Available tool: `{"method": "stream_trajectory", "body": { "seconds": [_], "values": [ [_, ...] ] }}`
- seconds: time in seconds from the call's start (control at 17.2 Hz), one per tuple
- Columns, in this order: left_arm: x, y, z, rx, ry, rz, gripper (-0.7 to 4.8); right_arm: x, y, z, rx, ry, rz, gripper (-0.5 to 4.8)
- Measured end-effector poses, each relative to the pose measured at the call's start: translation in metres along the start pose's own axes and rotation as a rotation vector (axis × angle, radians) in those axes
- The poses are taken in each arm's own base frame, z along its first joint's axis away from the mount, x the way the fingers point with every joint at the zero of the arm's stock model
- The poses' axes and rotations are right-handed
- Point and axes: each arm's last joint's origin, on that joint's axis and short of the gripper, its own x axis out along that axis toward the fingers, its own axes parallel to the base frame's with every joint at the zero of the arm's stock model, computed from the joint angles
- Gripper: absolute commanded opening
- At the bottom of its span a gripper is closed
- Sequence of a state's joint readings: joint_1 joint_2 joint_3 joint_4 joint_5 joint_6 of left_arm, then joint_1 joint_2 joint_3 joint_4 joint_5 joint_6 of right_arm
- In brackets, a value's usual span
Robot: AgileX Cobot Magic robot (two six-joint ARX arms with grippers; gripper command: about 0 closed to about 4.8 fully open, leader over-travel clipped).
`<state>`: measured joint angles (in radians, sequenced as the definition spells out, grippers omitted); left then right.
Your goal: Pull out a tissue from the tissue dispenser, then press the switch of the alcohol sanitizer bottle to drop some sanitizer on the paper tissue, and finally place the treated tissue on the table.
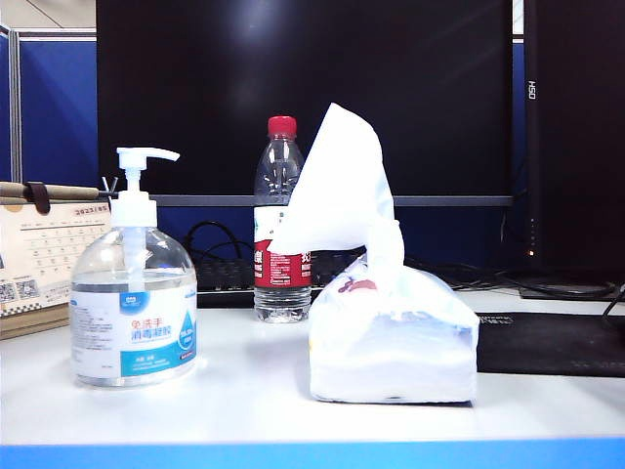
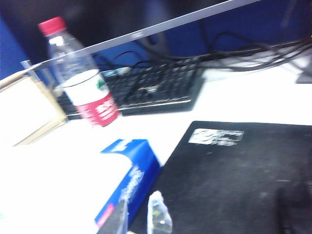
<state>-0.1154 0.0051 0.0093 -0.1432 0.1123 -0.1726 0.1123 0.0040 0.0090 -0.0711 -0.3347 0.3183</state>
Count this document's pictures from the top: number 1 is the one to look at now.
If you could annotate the black AOC monitor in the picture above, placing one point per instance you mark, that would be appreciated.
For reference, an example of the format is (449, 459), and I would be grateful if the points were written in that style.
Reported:
(195, 98)

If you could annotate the black monitor stand base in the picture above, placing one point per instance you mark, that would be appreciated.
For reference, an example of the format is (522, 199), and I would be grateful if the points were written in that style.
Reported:
(561, 293)

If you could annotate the paper desk calendar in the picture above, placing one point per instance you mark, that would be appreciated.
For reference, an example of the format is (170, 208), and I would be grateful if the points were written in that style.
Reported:
(44, 254)

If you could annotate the black HSD monitor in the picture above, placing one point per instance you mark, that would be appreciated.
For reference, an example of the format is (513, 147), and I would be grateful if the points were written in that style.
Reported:
(576, 146)

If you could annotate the clear hand sanitizer pump bottle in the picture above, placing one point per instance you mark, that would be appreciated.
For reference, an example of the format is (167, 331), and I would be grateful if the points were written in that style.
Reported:
(132, 317)

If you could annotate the black keyboard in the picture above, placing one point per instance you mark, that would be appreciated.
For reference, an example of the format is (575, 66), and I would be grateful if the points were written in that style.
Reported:
(224, 279)

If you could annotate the water bottle with red label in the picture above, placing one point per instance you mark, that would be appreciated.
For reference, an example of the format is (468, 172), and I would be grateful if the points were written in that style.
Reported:
(278, 171)

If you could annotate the black mouse pad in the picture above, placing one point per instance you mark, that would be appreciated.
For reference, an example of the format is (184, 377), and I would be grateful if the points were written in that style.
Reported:
(547, 342)

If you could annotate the white plastic tissue pack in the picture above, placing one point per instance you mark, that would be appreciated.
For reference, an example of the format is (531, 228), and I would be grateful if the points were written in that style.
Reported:
(390, 352)

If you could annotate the white tissue sheet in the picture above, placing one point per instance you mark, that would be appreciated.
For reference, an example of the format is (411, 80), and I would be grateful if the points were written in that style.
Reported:
(342, 185)

